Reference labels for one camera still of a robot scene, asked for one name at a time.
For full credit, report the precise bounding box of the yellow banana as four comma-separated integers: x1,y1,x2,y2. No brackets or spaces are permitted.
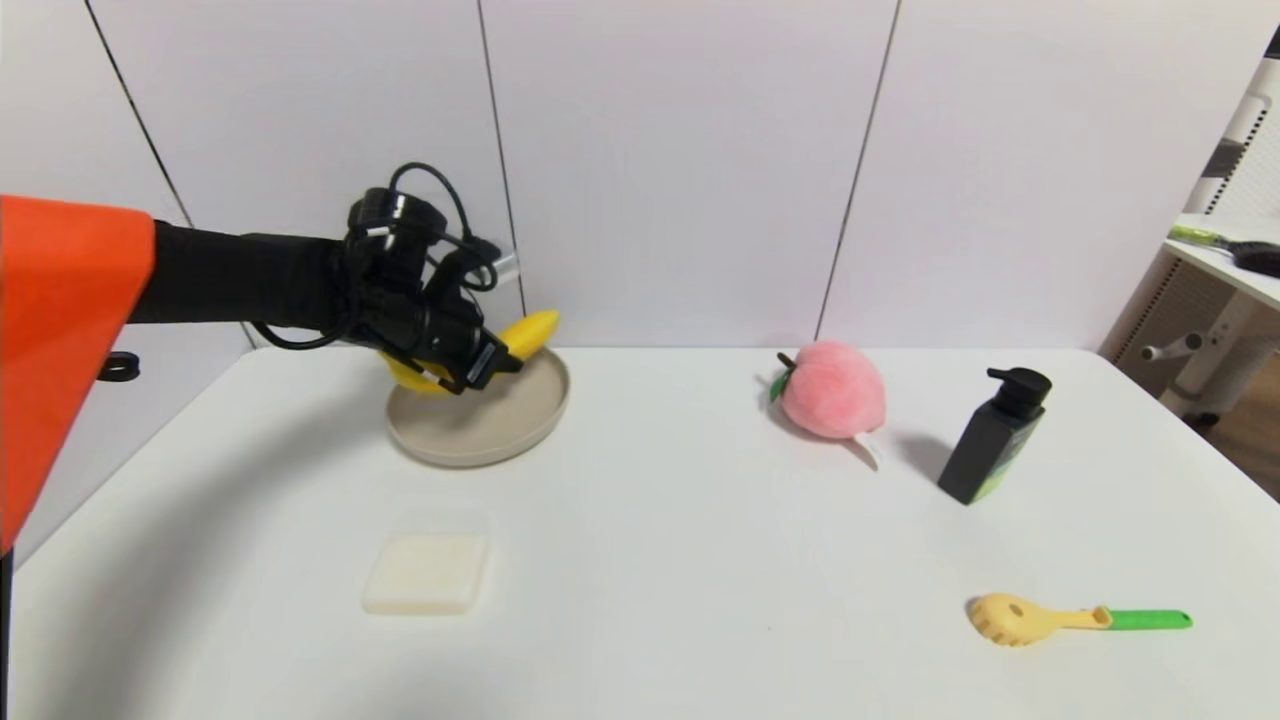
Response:
383,309,561,397

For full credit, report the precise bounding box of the beige round plate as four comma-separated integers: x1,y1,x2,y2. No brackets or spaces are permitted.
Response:
386,345,572,469

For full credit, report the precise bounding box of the white soap bar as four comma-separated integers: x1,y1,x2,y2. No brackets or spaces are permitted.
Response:
362,530,491,615

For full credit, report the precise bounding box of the white perforated panel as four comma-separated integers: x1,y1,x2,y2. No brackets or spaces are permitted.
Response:
1190,60,1280,217

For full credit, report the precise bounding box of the black sleeved arm cable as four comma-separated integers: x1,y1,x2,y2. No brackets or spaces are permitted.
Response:
250,300,373,353

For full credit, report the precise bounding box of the white side desk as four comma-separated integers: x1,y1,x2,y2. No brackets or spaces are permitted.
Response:
1098,212,1280,431

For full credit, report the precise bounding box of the yellow spoon green handle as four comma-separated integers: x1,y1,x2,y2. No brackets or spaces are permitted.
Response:
966,593,1194,647

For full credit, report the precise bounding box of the black camera cable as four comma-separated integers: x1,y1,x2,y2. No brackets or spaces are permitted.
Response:
388,162,501,293

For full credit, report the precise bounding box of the pink plush peach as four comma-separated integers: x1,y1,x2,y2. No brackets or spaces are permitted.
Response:
768,340,888,471

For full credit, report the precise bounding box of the green handled black brush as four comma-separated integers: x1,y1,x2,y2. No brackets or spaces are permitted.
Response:
1167,224,1280,280

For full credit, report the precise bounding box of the black pump bottle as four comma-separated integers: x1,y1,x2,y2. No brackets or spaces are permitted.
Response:
937,367,1053,506

